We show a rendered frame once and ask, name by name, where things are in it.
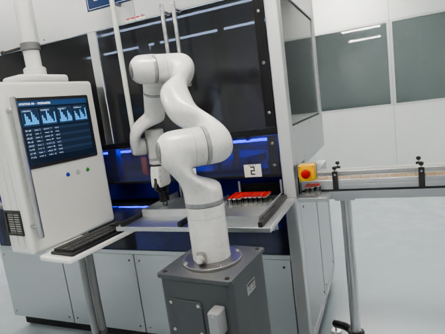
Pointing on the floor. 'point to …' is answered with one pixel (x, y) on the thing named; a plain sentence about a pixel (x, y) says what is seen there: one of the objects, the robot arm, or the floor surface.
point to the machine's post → (288, 162)
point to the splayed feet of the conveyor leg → (343, 327)
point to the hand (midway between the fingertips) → (163, 197)
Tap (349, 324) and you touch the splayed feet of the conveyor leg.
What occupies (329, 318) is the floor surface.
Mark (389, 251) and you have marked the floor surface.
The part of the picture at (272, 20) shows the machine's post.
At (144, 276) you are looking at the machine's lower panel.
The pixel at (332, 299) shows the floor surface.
